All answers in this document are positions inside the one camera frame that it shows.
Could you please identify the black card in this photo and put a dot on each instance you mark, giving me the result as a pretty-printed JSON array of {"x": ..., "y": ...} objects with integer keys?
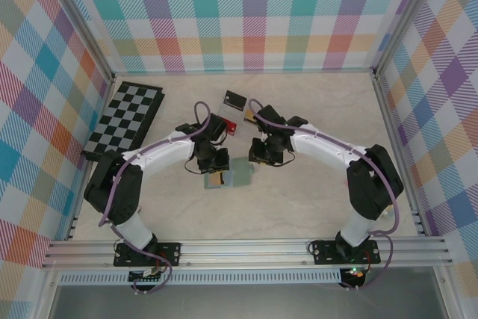
[{"x": 235, "y": 99}]

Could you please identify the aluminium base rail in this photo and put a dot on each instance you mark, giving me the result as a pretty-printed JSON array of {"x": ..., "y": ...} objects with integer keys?
[{"x": 242, "y": 253}]

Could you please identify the aluminium side rail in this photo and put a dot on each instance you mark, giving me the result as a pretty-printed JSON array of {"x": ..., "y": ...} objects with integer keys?
[
  {"x": 392, "y": 128},
  {"x": 108, "y": 91}
]

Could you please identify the aluminium frame post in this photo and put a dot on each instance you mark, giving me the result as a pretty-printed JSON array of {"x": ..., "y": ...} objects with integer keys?
[
  {"x": 407, "y": 20},
  {"x": 78, "y": 24}
]

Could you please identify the black grey chessboard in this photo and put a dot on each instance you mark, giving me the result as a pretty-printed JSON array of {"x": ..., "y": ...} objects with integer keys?
[{"x": 123, "y": 121}]

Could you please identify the clear acrylic card organizer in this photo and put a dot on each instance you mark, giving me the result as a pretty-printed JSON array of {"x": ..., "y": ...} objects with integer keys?
[{"x": 239, "y": 117}]

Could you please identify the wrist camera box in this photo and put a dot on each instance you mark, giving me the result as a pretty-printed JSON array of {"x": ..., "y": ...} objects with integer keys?
[
  {"x": 216, "y": 128},
  {"x": 269, "y": 117}
]

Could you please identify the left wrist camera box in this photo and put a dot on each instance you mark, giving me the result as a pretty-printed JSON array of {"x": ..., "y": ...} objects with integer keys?
[{"x": 216, "y": 128}]

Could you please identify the green card holder wallet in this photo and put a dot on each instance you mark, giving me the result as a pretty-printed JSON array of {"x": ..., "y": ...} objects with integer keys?
[{"x": 239, "y": 175}]

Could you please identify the small controller board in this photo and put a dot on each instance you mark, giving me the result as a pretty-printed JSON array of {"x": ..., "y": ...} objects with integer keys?
[
  {"x": 147, "y": 276},
  {"x": 354, "y": 272}
]

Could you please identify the red card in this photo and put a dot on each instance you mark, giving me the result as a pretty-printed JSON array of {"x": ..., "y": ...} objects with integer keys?
[{"x": 231, "y": 126}]

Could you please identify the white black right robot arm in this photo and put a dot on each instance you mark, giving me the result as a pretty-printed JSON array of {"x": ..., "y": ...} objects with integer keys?
[{"x": 373, "y": 184}]

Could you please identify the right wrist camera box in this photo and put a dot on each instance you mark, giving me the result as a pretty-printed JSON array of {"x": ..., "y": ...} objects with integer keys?
[{"x": 269, "y": 117}]

